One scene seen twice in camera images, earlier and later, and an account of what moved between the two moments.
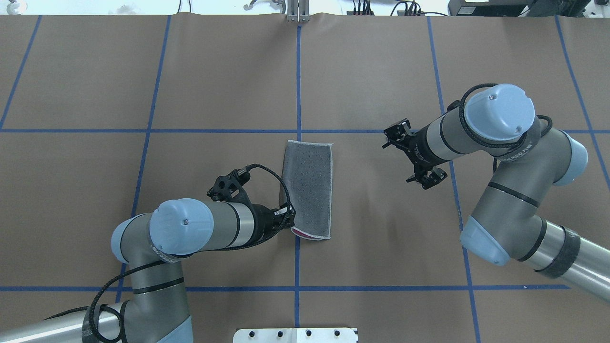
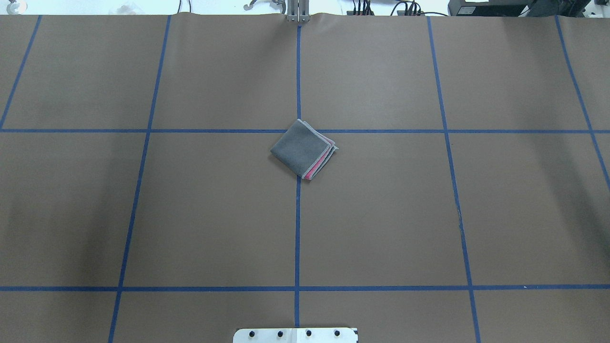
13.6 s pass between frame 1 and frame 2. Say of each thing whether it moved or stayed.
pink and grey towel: moved
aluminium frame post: stayed
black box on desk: stayed
